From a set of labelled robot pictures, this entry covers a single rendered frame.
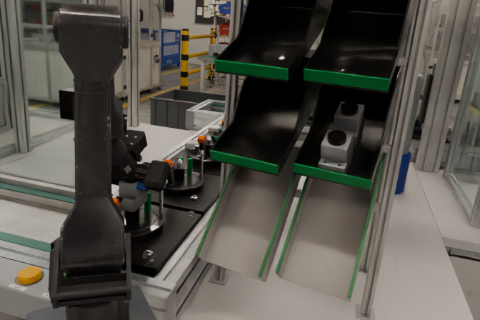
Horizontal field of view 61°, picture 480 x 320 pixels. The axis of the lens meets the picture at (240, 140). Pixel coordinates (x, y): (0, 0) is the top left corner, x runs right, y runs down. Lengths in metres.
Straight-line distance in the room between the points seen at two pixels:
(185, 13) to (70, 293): 11.81
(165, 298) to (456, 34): 1.47
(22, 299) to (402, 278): 0.83
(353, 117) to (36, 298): 0.63
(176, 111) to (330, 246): 2.23
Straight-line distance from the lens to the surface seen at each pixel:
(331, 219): 0.80
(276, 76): 0.65
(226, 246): 0.80
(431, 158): 1.91
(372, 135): 0.79
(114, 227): 0.50
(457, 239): 1.38
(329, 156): 0.68
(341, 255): 0.78
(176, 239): 0.91
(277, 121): 0.80
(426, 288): 1.10
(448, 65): 1.84
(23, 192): 1.25
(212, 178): 1.22
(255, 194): 0.83
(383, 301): 1.02
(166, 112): 2.92
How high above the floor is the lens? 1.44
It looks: 17 degrees down
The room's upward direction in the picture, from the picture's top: 4 degrees clockwise
